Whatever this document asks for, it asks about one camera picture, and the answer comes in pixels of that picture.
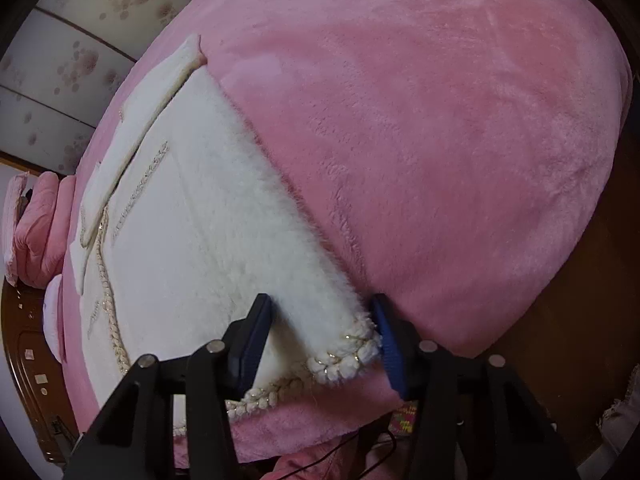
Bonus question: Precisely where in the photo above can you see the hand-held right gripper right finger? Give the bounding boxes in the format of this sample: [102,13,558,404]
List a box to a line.
[370,294,581,480]

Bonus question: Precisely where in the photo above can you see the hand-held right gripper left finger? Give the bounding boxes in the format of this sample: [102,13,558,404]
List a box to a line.
[62,292,274,480]

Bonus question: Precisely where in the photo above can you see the white fluffy cardigan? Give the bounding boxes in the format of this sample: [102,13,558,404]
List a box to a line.
[70,34,385,441]

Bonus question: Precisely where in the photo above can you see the colourful knitted item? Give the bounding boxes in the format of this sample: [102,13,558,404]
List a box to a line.
[387,402,418,436]

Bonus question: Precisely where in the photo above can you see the person's pink fuzzy clothing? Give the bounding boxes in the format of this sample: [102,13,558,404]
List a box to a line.
[260,440,416,480]

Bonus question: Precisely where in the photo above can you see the small white printed pillow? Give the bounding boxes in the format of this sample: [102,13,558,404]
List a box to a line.
[42,274,68,363]

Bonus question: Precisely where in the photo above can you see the pink bed blanket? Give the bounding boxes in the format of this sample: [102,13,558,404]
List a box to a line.
[47,0,633,463]

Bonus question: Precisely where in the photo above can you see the wooden headboard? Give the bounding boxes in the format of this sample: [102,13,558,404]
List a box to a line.
[0,280,83,466]

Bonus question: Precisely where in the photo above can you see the white fringed cloth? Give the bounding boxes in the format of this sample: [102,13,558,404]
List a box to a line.
[597,364,640,456]

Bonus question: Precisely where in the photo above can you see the folded pink quilt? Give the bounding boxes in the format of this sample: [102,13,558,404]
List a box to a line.
[14,171,76,288]

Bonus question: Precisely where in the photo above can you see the pink lace-edged pillow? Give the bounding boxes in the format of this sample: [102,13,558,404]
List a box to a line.
[2,172,31,286]

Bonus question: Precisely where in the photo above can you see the floral panel wardrobe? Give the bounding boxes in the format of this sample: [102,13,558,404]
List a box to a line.
[0,0,201,176]

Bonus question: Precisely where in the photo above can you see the thin black cable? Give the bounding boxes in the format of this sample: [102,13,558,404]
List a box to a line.
[272,430,398,480]

